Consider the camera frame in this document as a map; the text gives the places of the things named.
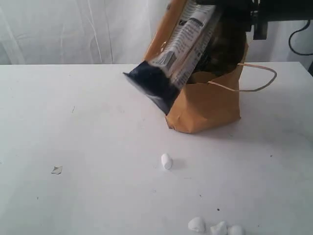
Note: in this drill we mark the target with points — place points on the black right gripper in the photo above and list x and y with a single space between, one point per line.
247 13

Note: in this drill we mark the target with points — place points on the long pasta packet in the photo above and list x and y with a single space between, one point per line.
175 50

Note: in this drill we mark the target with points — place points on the white lump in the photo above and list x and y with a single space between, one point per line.
219 229
197 224
236 230

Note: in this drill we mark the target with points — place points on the brown pouch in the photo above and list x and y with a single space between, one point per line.
224 50

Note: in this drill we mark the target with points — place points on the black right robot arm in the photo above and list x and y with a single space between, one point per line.
286 10

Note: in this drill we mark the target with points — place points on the brown paper bag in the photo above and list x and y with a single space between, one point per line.
209 103

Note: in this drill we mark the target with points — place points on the white cube by pasta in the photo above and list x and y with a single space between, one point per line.
166 161

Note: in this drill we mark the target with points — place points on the small torn paper scrap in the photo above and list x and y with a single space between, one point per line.
57 170

